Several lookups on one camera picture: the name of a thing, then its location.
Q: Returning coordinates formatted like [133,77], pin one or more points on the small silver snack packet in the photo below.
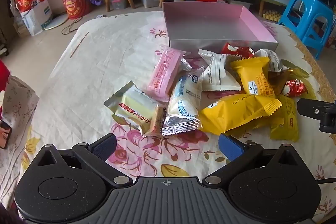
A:
[187,64]

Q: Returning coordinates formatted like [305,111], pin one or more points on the clear box pink lid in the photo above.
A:
[118,1]

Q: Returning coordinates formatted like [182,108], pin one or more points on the white grey snack packet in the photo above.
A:
[216,71]

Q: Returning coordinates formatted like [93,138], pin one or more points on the crinkled white snack packet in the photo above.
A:
[274,60]

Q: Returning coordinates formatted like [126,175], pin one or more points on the yellow bumpy mat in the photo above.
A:
[271,16]

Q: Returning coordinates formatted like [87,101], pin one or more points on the floral tablecloth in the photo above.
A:
[105,56]

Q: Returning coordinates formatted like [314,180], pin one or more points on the yellow blue-label snack packet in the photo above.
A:
[252,77]

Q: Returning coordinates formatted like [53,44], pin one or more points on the red snack packet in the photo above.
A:
[294,87]
[237,51]

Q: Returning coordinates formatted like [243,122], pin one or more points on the pale yellow snack packet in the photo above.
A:
[136,106]

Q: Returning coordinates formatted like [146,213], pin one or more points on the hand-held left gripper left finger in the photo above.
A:
[105,146]

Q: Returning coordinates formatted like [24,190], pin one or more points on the white round stand base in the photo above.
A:
[56,22]

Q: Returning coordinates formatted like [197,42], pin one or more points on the blue plastic stool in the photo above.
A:
[304,1]

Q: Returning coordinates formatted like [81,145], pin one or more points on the pink cardboard box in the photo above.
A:
[204,22]

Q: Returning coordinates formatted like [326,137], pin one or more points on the white blue snack packet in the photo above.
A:
[183,98]

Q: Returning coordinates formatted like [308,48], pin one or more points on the pink snack packet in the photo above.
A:
[164,71]

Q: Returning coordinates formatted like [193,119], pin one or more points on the white paper bag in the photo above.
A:
[34,19]

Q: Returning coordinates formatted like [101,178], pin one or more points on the dark yellow snack packet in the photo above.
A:
[286,121]

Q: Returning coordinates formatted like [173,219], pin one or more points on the red drum box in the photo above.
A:
[73,1]

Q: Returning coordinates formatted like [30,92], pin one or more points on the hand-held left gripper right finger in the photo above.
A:
[231,146]

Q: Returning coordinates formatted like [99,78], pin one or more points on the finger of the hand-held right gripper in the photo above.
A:
[312,109]

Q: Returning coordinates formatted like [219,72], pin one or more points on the pale floral cloth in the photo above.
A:
[21,98]

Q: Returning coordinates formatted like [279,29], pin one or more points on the large yellow snack packet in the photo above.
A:
[231,111]

